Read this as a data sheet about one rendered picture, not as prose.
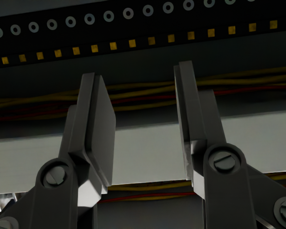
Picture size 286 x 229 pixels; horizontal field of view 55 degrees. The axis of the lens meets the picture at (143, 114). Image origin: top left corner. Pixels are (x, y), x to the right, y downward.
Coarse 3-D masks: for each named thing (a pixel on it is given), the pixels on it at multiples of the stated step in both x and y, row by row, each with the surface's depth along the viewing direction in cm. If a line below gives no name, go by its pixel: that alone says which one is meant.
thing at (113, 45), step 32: (128, 0) 28; (160, 0) 28; (224, 0) 27; (256, 0) 27; (32, 32) 30; (64, 32) 29; (96, 32) 29; (128, 32) 29; (160, 32) 29; (192, 32) 28; (224, 32) 28; (256, 32) 28; (0, 64) 31
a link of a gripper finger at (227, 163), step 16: (224, 144) 8; (208, 160) 8; (224, 160) 8; (240, 160) 8; (208, 176) 8; (224, 176) 8; (240, 176) 8; (208, 192) 8; (224, 192) 7; (240, 192) 7; (208, 208) 7; (224, 208) 7; (240, 208) 7; (208, 224) 7; (224, 224) 7; (240, 224) 7
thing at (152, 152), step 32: (64, 96) 32; (128, 96) 31; (160, 96) 29; (224, 96) 34; (256, 96) 32; (0, 128) 34; (32, 128) 32; (128, 128) 19; (160, 128) 19; (224, 128) 19; (256, 128) 19; (0, 160) 21; (32, 160) 21; (128, 160) 20; (160, 160) 20; (256, 160) 20; (0, 192) 22
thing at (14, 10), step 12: (0, 0) 28; (12, 0) 28; (24, 0) 28; (36, 0) 28; (48, 0) 28; (60, 0) 28; (72, 0) 28; (84, 0) 28; (96, 0) 28; (0, 12) 29; (12, 12) 28; (24, 12) 28
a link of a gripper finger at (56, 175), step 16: (64, 160) 9; (48, 176) 9; (64, 176) 9; (48, 192) 8; (64, 192) 8; (32, 208) 8; (48, 208) 8; (64, 208) 8; (96, 208) 10; (32, 224) 8; (48, 224) 8; (64, 224) 8; (80, 224) 10; (96, 224) 10
